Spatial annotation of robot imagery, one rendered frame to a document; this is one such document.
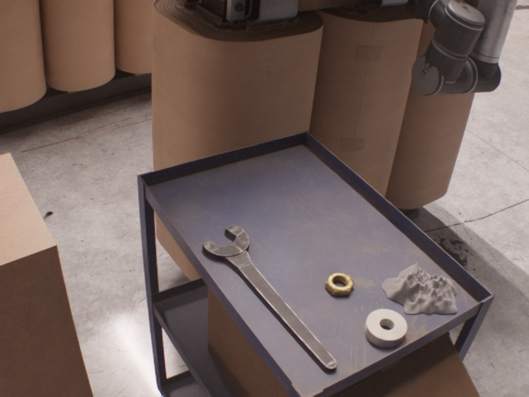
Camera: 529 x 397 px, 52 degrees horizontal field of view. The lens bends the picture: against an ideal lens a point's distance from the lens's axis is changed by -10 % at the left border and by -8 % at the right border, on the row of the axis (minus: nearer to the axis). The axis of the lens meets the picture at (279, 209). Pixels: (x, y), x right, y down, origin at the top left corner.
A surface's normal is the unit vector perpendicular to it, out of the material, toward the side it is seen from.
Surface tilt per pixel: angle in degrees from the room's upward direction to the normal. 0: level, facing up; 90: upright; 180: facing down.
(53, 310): 90
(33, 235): 0
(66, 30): 90
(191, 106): 90
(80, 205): 0
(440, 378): 26
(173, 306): 0
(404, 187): 90
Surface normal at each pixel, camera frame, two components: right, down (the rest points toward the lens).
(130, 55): -0.20, 0.59
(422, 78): -0.88, 0.17
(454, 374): 0.32, -0.46
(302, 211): 0.09, -0.78
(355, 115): 0.18, 0.62
